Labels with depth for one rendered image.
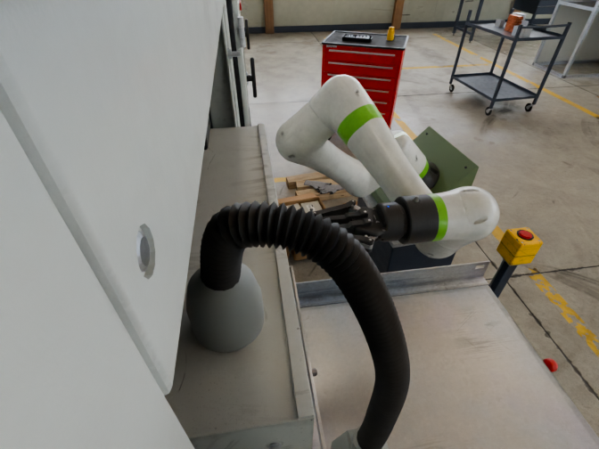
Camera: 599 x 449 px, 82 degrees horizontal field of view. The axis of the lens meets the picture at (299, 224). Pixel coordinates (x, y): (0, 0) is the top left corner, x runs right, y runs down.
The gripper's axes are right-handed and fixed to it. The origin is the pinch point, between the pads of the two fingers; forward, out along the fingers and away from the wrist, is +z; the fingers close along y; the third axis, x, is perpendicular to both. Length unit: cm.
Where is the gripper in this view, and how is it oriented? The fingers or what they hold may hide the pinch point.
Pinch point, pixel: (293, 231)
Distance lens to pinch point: 63.9
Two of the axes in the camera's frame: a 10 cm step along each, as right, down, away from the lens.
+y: -1.5, -6.4, 7.5
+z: -9.9, 0.9, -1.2
